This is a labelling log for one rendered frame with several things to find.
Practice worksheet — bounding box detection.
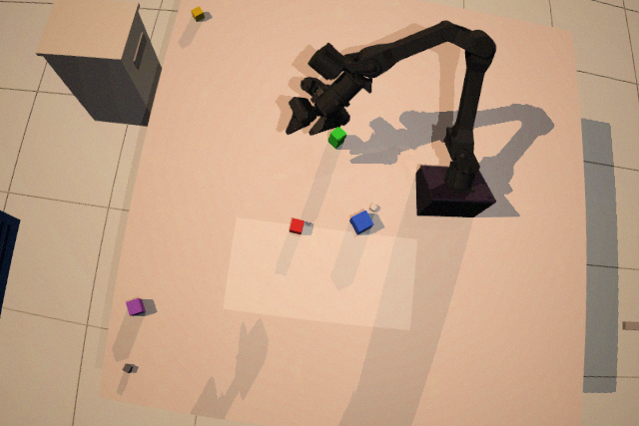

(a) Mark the blue block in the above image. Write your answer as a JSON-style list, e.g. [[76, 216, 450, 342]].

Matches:
[[350, 210, 374, 234]]

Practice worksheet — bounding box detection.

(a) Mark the green block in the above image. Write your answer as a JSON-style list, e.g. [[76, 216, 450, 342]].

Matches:
[[329, 127, 346, 145], [328, 137, 344, 149]]

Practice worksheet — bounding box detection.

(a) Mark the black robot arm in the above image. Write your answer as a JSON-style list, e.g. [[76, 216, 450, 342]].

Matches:
[[308, 20, 496, 193]]

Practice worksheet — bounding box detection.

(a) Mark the small yellow cube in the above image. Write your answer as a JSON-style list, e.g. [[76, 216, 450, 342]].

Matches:
[[192, 7, 205, 22]]

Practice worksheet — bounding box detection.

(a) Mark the red block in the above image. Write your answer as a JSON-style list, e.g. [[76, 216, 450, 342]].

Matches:
[[290, 218, 305, 235]]

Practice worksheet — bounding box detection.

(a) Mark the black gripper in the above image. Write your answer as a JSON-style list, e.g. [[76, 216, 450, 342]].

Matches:
[[286, 83, 350, 136]]

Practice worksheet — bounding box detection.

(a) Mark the small purple block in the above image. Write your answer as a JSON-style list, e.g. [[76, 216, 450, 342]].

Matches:
[[126, 298, 146, 316]]

